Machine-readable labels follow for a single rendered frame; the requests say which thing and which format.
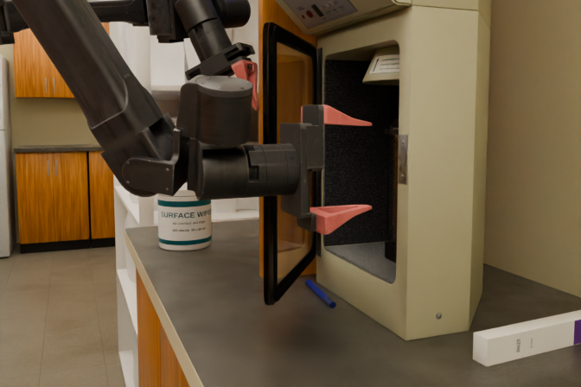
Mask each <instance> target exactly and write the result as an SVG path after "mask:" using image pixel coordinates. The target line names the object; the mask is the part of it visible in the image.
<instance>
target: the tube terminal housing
mask: <svg viewBox="0 0 581 387"><path fill-rule="evenodd" d="M490 28H491V0H411V3H410V4H409V6H406V7H404V8H401V9H398V10H394V11H391V12H388V13H385V14H383V15H380V16H376V17H372V18H369V19H367V20H364V21H361V22H357V23H354V24H351V25H348V26H346V27H343V28H339V29H335V30H332V31H329V32H327V33H324V34H321V35H319V36H317V48H322V104H323V97H324V62H325V60H357V61H372V59H373V57H374V54H375V52H376V50H377V49H379V48H386V47H394V46H399V51H400V58H399V134H400V135H408V150H407V185H405V184H400V183H398V208H397V258H396V279H395V282H394V283H393V284H390V283H388V282H385V281H383V280H381V279H379V278H378V277H376V276H374V275H372V274H370V273H368V272H366V271H365V270H362V269H360V268H358V267H356V266H354V265H353V264H351V263H349V262H347V261H345V260H343V259H341V258H339V257H337V256H335V255H333V254H332V253H330V252H328V251H326V250H325V247H330V246H325V247H324V244H323V234H322V257H319V256H318V255H316V281H317V282H319V283H320V284H321V285H322V286H324V287H325V288H327V289H329V290H330V291H332V292H333V293H335V294H336V295H338V296H340V297H341V298H342V299H343V300H345V301H347V302H348V303H350V304H351V305H353V306H354V307H356V308H358V309H359V310H360V311H361V312H363V313H364V314H366V315H368V316H369V317H371V318H372V319H374V320H376V321H377V322H379V323H380V324H381V325H382V326H384V327H386V328H387V329H389V330H390V331H392V332H393V333H395V334H397V335H398V336H399V337H400V338H402V339H404V340H412V339H422V338H428V337H433V336H438V335H444V334H449V333H460V332H465V331H469V328H470V326H471V323H472V320H473V318H474V316H475V313H476V309H477V306H478V304H479V301H480V299H481V296H482V277H483V250H484V222H485V194H486V167H487V139H488V85H489V57H490Z"/></svg>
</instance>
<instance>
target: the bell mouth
mask: <svg viewBox="0 0 581 387"><path fill-rule="evenodd" d="M399 58H400V51H399V46H394V47H386V48H379V49H377V50H376V52H375V54H374V56H373V59H372V61H371V63H370V65H369V68H368V70H367V72H366V75H365V77H364V79H363V81H362V83H363V84H368V85H380V86H399Z"/></svg>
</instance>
